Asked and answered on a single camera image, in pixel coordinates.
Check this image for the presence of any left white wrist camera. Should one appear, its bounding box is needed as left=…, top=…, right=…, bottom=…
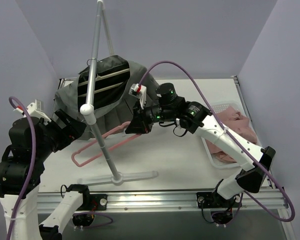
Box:
left=26, top=99, right=52, bottom=124

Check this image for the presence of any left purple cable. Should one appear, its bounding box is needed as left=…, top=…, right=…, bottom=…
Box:
left=4, top=96, right=38, bottom=240

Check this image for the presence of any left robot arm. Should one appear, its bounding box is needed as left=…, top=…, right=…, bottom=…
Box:
left=0, top=110, right=91, bottom=240

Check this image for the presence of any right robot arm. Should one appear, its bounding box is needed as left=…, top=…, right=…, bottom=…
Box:
left=125, top=83, right=276, bottom=207

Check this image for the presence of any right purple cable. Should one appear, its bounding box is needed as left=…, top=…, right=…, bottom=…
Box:
left=139, top=60, right=296, bottom=223

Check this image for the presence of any purple cable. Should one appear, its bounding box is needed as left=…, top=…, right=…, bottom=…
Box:
left=4, top=96, right=38, bottom=240
left=139, top=60, right=296, bottom=223

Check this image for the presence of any wooden multi-bar hanger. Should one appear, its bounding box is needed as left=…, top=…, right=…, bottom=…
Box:
left=77, top=68, right=130, bottom=99

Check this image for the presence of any white plastic basket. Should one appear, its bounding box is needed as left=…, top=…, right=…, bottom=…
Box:
left=202, top=102, right=259, bottom=170

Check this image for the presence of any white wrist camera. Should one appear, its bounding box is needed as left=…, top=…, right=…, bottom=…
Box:
left=129, top=83, right=147, bottom=109
left=26, top=99, right=52, bottom=124

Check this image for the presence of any aluminium mounting rail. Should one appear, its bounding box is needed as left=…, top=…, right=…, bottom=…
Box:
left=37, top=188, right=288, bottom=214

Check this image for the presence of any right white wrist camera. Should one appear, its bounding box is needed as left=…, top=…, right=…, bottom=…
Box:
left=129, top=83, right=147, bottom=109

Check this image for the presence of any pink plastic hanger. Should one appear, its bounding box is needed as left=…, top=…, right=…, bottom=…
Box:
left=71, top=121, right=141, bottom=168

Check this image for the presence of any silver clothes rack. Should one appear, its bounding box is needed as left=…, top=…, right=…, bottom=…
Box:
left=76, top=0, right=159, bottom=186

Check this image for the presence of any grey pleated skirt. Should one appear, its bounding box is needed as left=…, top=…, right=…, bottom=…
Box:
left=53, top=55, right=159, bottom=134

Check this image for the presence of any pink pleated skirt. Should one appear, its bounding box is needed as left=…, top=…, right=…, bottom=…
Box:
left=205, top=106, right=258, bottom=164

